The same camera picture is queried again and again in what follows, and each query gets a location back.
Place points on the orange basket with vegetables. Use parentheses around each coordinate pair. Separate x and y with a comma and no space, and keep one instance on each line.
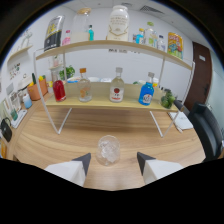
(36,92)

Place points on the red liquid glass bottle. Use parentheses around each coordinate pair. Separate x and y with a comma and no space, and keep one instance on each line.
(59,91)

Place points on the green cup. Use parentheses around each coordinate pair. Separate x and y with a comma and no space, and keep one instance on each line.
(14,114)

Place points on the light blue cup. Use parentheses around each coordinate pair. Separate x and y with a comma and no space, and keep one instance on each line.
(27,101)

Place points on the black kettle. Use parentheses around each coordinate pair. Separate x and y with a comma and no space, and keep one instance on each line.
(6,130)

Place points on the black chair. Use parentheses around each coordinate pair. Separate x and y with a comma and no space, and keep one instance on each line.
(206,128)

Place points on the green potted plant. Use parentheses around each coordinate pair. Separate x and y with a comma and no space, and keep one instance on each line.
(68,72)

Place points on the blue cap clear bottle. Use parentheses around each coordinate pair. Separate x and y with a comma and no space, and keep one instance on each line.
(161,44)

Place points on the yellow drink can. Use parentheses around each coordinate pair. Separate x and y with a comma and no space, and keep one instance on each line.
(175,45)

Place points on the green cap clear bottle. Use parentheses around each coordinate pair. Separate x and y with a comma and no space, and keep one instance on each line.
(151,38)

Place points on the white notebook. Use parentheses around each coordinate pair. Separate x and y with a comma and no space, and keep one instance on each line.
(181,120)

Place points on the white tray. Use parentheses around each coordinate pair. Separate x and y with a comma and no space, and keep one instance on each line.
(19,119)

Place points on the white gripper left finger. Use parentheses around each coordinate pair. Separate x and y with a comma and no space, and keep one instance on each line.
(70,170)

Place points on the white milk bottle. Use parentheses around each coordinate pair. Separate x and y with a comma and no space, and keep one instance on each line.
(118,23)

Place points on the blue liquid silver cap bottle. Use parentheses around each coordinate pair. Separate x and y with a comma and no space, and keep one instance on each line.
(146,94)

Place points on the clear glass with ice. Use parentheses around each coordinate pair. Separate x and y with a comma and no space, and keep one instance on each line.
(108,150)

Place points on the silver black soda can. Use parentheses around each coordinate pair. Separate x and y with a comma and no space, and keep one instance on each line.
(53,33)

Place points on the clear bottle red label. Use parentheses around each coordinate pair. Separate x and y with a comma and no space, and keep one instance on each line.
(116,90)

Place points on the pink bottle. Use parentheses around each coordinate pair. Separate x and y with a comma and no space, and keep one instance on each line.
(66,40)

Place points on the brown door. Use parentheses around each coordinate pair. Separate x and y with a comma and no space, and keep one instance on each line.
(199,76)

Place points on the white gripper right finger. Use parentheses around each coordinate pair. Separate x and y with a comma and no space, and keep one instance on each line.
(158,168)

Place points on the wooden wall shelf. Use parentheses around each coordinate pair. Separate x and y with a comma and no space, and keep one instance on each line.
(20,51)

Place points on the white frame wooden shelf rack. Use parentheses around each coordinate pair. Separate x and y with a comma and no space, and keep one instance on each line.
(100,45)

